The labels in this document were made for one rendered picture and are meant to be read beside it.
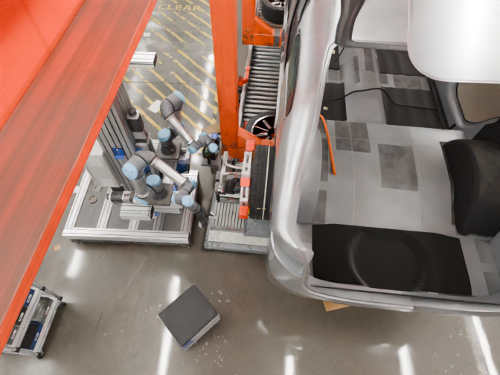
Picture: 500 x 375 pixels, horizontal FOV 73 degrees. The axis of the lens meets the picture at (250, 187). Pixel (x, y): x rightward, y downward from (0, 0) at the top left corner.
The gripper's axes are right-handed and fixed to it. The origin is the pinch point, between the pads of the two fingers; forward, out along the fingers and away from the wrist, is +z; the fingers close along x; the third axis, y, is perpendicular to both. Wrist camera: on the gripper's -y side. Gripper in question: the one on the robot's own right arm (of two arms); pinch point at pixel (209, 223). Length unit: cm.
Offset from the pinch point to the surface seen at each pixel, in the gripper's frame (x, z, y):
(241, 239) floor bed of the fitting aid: 1, 93, 32
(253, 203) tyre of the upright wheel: -35.9, 13.1, 6.4
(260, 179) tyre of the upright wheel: -51, 1, 15
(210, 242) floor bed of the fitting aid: 31, 81, 39
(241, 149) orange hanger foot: -45, 35, 90
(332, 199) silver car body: -94, 40, -9
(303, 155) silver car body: -83, -47, -24
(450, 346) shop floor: -127, 176, -123
